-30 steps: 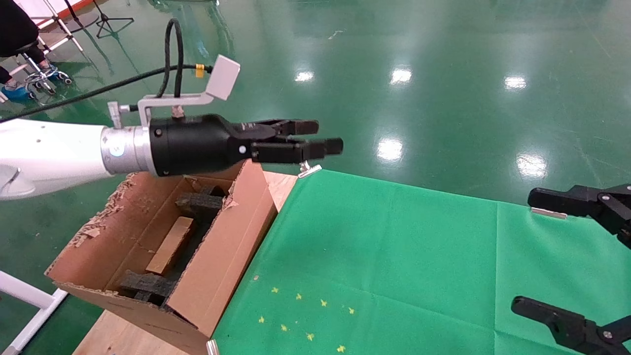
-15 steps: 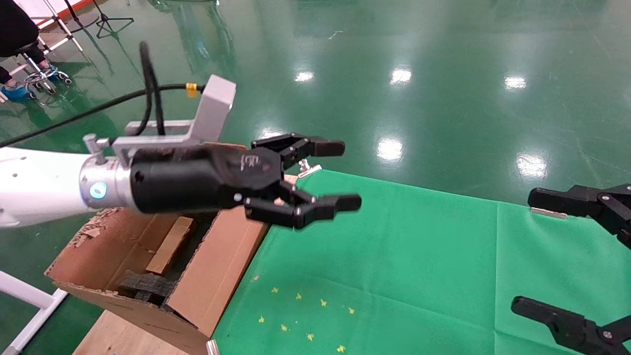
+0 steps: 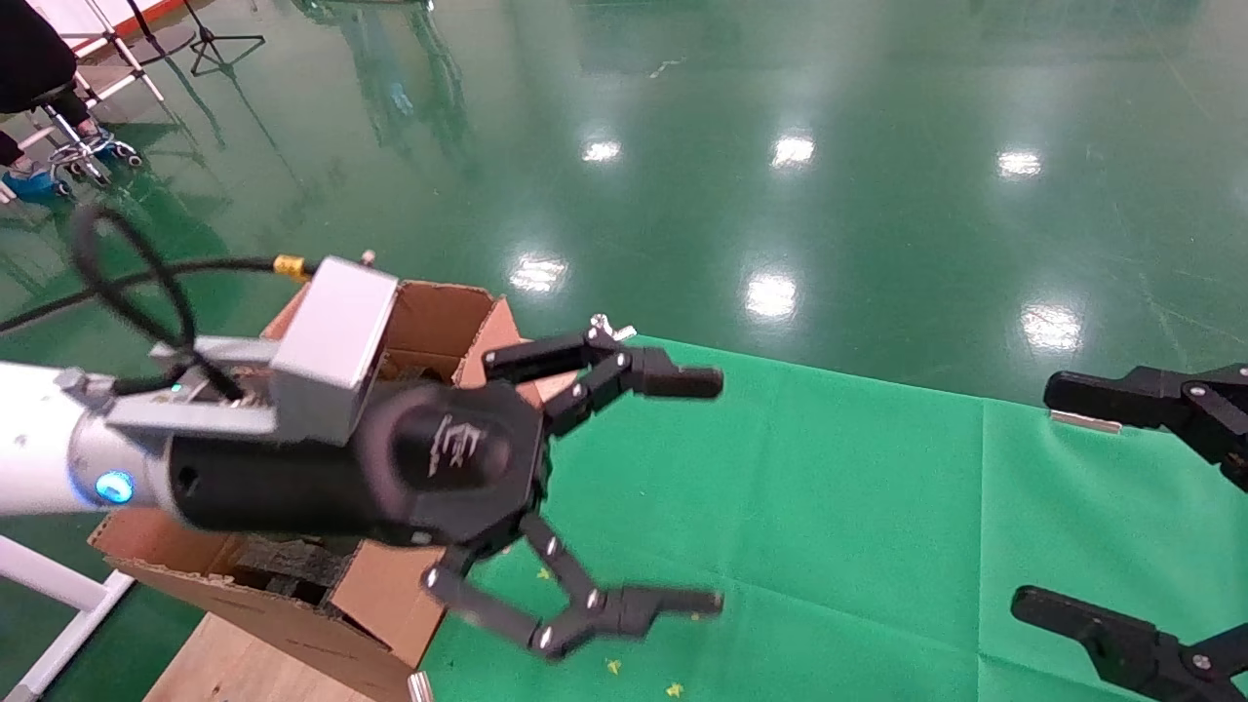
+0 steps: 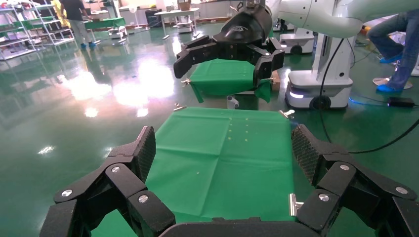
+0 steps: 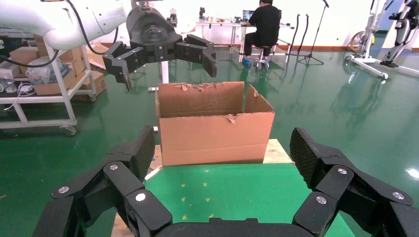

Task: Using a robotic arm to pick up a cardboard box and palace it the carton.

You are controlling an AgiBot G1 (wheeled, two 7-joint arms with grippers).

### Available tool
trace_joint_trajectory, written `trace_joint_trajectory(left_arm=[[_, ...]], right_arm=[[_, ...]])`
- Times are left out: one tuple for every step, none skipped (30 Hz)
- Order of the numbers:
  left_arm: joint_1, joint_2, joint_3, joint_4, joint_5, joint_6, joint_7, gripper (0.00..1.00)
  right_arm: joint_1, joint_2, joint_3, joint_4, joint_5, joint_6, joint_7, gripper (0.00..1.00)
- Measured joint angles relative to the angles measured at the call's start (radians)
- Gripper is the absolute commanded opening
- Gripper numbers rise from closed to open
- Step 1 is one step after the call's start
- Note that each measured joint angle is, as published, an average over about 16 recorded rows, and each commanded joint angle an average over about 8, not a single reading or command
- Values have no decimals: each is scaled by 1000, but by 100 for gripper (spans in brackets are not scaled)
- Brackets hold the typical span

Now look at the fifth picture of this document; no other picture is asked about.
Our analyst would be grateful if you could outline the yellow floor fan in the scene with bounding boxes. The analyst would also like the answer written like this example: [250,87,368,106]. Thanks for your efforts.
[349,31,376,54]

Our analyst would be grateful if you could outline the brown cardboard storage box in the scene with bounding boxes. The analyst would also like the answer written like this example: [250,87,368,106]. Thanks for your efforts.
[73,70,107,99]
[59,45,86,78]
[9,46,39,65]
[34,67,78,96]

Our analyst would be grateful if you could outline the person in black clothes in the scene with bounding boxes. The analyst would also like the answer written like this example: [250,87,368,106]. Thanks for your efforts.
[241,0,283,70]

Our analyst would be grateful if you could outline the white support stand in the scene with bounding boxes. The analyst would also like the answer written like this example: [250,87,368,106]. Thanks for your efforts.
[345,0,419,80]

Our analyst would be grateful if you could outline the white stand post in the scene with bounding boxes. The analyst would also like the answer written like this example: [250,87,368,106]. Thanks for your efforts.
[147,60,170,93]

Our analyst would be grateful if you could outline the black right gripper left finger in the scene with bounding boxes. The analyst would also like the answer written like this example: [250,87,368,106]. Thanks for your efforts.
[32,125,173,237]

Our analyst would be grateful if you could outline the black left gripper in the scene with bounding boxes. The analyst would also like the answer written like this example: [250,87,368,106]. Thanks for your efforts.
[102,5,218,92]

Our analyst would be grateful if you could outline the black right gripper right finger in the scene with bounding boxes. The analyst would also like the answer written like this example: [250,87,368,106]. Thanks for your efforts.
[290,126,419,237]

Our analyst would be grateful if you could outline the white metal cart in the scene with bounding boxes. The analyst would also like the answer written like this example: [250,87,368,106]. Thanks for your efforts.
[0,31,97,136]

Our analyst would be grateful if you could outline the wheeled chrome stool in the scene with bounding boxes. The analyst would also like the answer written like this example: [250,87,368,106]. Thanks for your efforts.
[252,45,272,71]

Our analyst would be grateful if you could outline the large open cardboard carton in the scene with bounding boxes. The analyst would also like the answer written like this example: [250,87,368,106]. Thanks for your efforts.
[155,81,276,167]

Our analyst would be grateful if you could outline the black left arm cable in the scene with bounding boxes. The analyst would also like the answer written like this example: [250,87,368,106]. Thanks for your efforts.
[0,0,119,69]

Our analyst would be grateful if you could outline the white charger cable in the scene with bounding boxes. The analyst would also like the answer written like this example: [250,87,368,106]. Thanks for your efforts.
[0,81,35,111]

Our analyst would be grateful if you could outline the grey humanoid robot legs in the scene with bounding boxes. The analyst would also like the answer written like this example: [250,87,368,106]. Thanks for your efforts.
[379,0,419,68]

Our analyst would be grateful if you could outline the green tablecloth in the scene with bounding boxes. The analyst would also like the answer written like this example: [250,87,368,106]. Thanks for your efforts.
[144,162,356,237]

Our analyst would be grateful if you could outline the clear plastic bag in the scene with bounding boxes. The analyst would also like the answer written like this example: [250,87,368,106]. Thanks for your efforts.
[25,55,61,85]

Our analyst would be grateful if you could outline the white desk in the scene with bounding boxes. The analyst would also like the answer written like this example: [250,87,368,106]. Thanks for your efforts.
[196,18,295,64]

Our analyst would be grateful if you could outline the black tripod stand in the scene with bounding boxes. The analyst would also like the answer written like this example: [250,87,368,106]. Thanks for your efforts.
[296,0,330,67]

